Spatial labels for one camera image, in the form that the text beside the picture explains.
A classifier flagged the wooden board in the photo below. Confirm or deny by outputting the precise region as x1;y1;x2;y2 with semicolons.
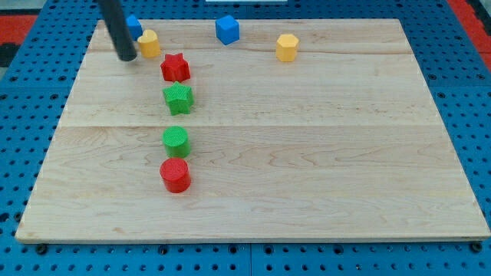
16;19;490;244

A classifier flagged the blue block behind rod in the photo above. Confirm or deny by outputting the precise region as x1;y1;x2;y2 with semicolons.
126;15;143;41

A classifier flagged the red star block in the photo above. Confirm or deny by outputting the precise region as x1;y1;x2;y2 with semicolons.
160;53;190;82

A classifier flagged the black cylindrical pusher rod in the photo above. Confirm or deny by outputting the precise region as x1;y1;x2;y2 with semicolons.
97;0;137;61

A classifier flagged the red cylinder block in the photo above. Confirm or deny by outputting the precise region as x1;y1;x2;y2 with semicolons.
160;157;191;193

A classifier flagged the yellow hexagon block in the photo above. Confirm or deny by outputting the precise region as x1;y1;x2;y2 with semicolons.
275;34;299;62

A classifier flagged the green star block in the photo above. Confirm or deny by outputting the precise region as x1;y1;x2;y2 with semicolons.
162;81;194;116

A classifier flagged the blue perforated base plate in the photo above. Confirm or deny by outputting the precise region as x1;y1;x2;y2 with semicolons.
1;0;490;275

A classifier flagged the green cylinder block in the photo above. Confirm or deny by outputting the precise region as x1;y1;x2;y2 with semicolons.
162;126;191;158

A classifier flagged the yellow heart block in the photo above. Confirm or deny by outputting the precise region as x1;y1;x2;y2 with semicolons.
137;29;161;58

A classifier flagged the blue cube block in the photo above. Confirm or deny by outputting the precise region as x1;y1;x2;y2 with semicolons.
215;15;240;45

